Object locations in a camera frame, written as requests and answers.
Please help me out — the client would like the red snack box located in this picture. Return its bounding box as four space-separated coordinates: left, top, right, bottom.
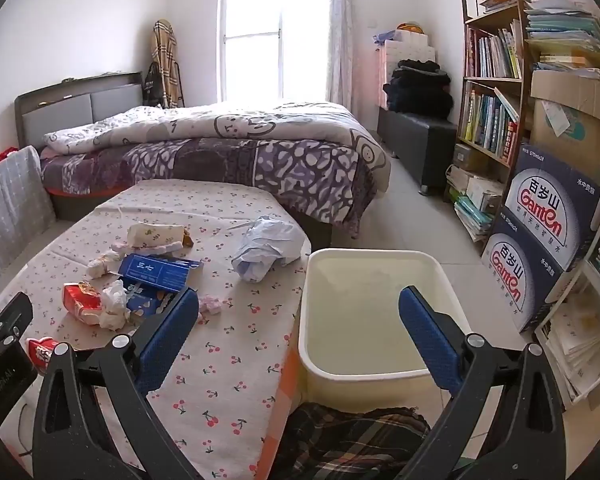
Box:
62 282 102 326

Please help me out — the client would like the white plastic bag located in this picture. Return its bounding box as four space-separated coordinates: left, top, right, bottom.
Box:
98 280 130 330

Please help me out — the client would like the blue biscuit box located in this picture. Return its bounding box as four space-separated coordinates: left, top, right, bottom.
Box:
125 283 175 318

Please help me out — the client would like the dark blue long carton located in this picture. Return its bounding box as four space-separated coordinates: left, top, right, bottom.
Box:
118 254 204 292

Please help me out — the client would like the cream printed paper bag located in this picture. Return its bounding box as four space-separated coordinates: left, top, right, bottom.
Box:
126 223 185 248

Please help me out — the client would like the white tissue wrapper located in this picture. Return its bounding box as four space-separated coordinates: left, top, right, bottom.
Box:
86 249 121 280

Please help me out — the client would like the pink foam strip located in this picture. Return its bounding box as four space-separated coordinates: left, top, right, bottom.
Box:
111 242 184 258

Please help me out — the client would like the orange peel piece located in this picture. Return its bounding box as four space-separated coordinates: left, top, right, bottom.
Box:
182 230 194 248

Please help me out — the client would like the white plastic trash bin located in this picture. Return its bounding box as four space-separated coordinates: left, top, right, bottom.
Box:
298 248 470 415

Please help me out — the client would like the red wrapper packet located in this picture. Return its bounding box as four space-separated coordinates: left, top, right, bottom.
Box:
26 337 58 375

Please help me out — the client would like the cherry print table cloth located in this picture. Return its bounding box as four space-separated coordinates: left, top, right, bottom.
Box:
0 180 311 479

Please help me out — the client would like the lower Ganten water carton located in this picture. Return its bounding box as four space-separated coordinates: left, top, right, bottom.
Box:
481 209 565 333

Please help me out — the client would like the ganten water carton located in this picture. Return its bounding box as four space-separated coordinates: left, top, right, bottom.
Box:
481 209 565 333
505 144 600 271

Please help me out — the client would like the grey checked cushion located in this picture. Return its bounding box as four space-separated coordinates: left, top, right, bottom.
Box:
0 146 56 275

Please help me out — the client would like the plaid blanket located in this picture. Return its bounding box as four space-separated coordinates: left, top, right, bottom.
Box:
268 402 430 480

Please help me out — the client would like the upper Ganten water carton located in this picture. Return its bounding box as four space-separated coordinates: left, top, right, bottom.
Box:
505 144 600 271

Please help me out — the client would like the grey bed headboard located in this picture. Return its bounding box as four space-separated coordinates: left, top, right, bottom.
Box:
14 72 143 151

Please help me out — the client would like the black storage bench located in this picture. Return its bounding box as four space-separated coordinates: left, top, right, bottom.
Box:
377 107 456 195

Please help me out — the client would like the brown cardboard box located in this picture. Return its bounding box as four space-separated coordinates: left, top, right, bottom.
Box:
530 70 600 186

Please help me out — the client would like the plaid coat on rack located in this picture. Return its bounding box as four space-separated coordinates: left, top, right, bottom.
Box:
143 20 185 108

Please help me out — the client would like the wooden bookshelf with books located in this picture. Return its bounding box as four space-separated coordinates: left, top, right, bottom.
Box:
444 0 549 246

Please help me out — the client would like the pile of dark clothes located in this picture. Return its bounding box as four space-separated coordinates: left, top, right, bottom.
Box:
384 61 454 120

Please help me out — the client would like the pink white cabinet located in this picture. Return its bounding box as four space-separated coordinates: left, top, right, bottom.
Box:
373 23 437 110

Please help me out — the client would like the patterned curtain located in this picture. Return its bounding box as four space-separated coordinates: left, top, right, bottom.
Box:
327 0 353 110

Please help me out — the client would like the window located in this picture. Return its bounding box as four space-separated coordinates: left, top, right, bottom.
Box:
218 0 330 103

